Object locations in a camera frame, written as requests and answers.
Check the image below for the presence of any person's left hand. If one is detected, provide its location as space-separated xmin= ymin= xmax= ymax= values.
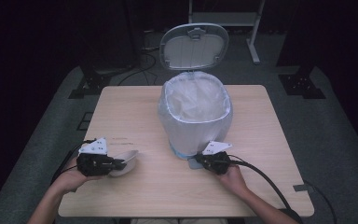
xmin=56 ymin=156 xmax=106 ymax=194

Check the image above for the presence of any black stand base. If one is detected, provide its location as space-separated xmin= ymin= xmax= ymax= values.
xmin=278 ymin=64 xmax=326 ymax=100
xmin=68 ymin=62 xmax=114 ymax=100

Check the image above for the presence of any white paper bowl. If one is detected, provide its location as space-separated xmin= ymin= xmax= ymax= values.
xmin=107 ymin=149 xmax=140 ymax=178

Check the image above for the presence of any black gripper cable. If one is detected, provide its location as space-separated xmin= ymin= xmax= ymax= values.
xmin=225 ymin=154 xmax=304 ymax=224
xmin=50 ymin=138 xmax=98 ymax=185

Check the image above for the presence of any white pedal trash can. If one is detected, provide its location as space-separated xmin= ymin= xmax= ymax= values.
xmin=158 ymin=22 xmax=233 ymax=170

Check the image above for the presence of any person's right hand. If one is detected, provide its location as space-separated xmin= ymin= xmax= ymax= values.
xmin=218 ymin=164 xmax=250 ymax=196

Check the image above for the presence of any white metal stand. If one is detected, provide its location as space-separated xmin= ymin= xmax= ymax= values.
xmin=187 ymin=0 xmax=267 ymax=65

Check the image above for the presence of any thin black cable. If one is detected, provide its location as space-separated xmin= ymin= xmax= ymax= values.
xmin=303 ymin=179 xmax=338 ymax=224

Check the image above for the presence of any dark floor plate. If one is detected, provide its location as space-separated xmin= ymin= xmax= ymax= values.
xmin=76 ymin=111 xmax=95 ymax=132

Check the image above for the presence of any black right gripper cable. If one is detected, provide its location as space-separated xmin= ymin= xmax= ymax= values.
xmin=225 ymin=154 xmax=304 ymax=224

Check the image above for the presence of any black floor cable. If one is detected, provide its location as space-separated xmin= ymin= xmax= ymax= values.
xmin=117 ymin=46 xmax=158 ymax=87

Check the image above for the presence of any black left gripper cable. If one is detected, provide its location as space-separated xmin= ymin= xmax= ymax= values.
xmin=50 ymin=138 xmax=98 ymax=185

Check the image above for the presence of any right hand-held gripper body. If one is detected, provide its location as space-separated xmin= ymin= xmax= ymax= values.
xmin=199 ymin=140 xmax=233 ymax=175

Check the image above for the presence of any translucent trash bag, blue drawstring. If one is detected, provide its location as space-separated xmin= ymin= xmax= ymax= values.
xmin=158 ymin=70 xmax=233 ymax=159

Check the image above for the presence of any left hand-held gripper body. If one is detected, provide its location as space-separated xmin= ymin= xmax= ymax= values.
xmin=76 ymin=137 xmax=119 ymax=177

